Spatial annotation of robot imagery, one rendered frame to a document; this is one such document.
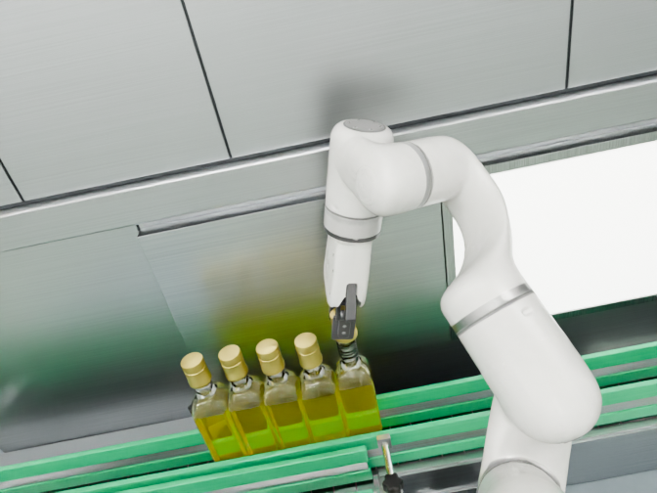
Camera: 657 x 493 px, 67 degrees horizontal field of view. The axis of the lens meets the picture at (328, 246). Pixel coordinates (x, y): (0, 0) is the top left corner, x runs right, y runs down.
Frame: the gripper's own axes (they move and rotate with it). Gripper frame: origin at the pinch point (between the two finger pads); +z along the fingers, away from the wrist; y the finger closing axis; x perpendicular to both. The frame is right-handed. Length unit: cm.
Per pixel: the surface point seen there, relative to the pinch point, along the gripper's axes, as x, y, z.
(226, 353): -16.7, 0.2, 6.8
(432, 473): 17.3, 6.1, 28.5
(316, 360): -3.4, 1.9, 6.5
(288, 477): -6.8, 6.1, 28.5
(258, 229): -12.5, -11.8, -7.7
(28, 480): -54, -3, 42
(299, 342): -6.0, 1.0, 4.0
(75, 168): -39.1, -14.8, -15.4
